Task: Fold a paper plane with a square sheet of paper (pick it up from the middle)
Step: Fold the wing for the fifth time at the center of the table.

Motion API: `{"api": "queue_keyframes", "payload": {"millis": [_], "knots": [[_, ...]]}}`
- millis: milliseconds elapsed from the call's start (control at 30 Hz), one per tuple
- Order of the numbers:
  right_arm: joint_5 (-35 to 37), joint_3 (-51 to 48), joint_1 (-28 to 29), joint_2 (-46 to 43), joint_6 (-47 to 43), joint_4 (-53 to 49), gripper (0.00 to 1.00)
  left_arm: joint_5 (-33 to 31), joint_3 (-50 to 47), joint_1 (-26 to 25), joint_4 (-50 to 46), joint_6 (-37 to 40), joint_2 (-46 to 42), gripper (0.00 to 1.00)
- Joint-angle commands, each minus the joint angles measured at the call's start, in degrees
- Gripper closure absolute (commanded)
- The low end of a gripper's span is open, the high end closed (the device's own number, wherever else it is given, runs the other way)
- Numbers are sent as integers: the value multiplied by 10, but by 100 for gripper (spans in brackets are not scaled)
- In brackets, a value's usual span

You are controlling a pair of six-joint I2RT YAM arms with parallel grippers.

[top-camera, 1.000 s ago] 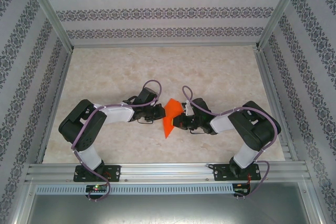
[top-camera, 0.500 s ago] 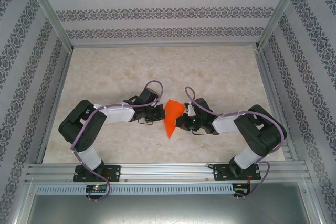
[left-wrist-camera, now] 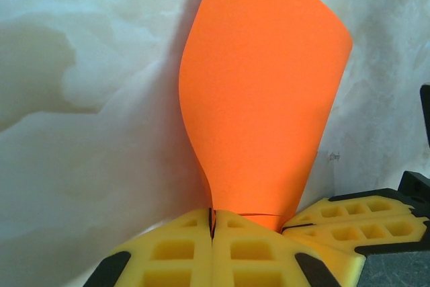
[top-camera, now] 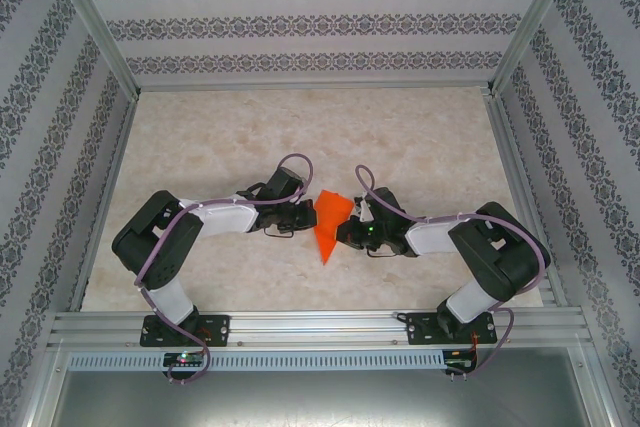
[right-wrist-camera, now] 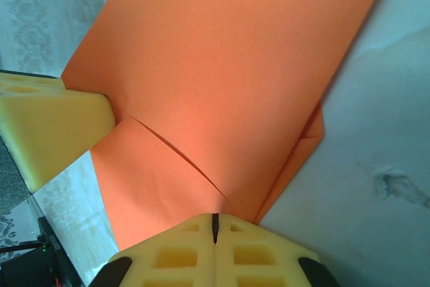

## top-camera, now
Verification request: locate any grey metal sheet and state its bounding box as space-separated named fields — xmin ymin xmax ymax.
xmin=49 ymin=369 xmax=609 ymax=427

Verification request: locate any small circuit board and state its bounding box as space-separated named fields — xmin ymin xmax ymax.
xmin=445 ymin=348 xmax=479 ymax=373

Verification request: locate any circuit board with green light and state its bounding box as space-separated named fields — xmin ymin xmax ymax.
xmin=163 ymin=352 xmax=207 ymax=368

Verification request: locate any thin black right gripper cable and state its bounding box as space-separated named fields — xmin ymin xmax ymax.
xmin=367 ymin=244 xmax=416 ymax=260

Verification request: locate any aluminium frame crossbar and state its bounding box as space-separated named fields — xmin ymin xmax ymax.
xmin=134 ymin=79 xmax=494 ymax=94

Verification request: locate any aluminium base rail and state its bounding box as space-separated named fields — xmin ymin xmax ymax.
xmin=47 ymin=307 xmax=589 ymax=348

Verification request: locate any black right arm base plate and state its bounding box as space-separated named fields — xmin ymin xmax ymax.
xmin=405 ymin=310 xmax=497 ymax=347

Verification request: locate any slotted grey cable duct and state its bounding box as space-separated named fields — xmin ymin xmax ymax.
xmin=67 ymin=349 xmax=446 ymax=373

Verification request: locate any aluminium side rail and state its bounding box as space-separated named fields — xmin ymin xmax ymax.
xmin=67 ymin=94 xmax=144 ymax=313
xmin=482 ymin=91 xmax=570 ymax=308

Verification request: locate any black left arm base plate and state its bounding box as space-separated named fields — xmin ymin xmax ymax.
xmin=139 ymin=314 xmax=231 ymax=349

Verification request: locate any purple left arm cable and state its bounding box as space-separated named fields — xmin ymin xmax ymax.
xmin=137 ymin=153 xmax=315 ymax=387

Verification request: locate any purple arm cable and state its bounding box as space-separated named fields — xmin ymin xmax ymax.
xmin=353 ymin=164 xmax=551 ymax=379
xmin=137 ymin=153 xmax=315 ymax=387

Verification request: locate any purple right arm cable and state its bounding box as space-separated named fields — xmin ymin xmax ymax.
xmin=353 ymin=164 xmax=551 ymax=379

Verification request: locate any aluminium frame post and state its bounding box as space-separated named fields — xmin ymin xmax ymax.
xmin=487 ymin=0 xmax=586 ymax=96
xmin=39 ymin=0 xmax=141 ymax=101

